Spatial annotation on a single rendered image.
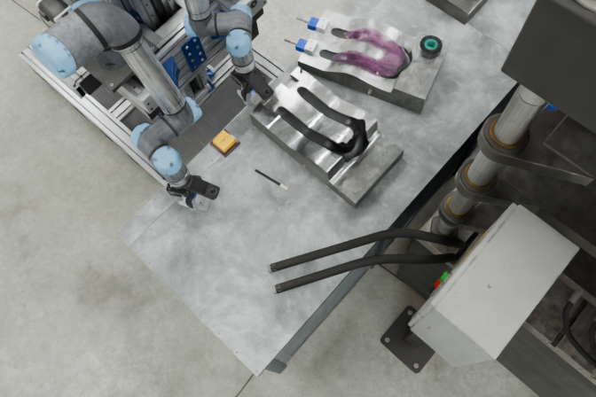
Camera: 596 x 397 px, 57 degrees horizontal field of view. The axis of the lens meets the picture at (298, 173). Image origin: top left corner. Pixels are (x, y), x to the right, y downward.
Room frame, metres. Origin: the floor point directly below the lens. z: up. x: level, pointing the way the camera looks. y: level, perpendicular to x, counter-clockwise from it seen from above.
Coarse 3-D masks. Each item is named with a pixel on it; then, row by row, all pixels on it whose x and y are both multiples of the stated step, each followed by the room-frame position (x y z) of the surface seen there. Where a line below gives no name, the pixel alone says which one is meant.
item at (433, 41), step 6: (426, 36) 1.11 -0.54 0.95; (432, 36) 1.11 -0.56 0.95; (420, 42) 1.10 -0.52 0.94; (426, 42) 1.09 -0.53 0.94; (432, 42) 1.09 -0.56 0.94; (438, 42) 1.08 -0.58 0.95; (420, 48) 1.07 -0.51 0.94; (426, 48) 1.07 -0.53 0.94; (432, 48) 1.06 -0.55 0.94; (438, 48) 1.06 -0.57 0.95; (420, 54) 1.06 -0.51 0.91; (426, 54) 1.05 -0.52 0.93; (432, 54) 1.04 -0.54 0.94; (438, 54) 1.05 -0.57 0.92
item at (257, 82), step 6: (246, 78) 1.03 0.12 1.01; (252, 78) 1.02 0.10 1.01; (258, 78) 1.02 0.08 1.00; (252, 84) 1.01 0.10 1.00; (258, 84) 1.00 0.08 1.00; (264, 84) 1.00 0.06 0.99; (258, 90) 0.98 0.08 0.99; (264, 90) 0.98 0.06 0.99; (270, 90) 0.98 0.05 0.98; (264, 96) 0.97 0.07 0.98; (270, 96) 0.97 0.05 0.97
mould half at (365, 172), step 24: (288, 96) 1.00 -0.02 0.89; (336, 96) 0.97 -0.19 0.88; (264, 120) 0.92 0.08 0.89; (312, 120) 0.89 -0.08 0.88; (288, 144) 0.81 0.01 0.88; (312, 144) 0.79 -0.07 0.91; (384, 144) 0.76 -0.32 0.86; (312, 168) 0.72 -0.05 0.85; (336, 168) 0.69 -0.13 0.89; (360, 168) 0.69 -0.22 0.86; (384, 168) 0.67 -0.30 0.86; (336, 192) 0.63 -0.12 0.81; (360, 192) 0.60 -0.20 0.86
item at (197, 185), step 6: (192, 180) 0.69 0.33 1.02; (198, 180) 0.69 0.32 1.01; (186, 186) 0.67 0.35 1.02; (192, 186) 0.67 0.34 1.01; (198, 186) 0.67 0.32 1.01; (204, 186) 0.67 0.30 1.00; (210, 186) 0.67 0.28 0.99; (216, 186) 0.67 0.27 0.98; (198, 192) 0.65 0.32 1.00; (204, 192) 0.65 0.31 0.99; (210, 192) 0.65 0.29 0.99; (216, 192) 0.64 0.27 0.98; (210, 198) 0.63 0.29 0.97
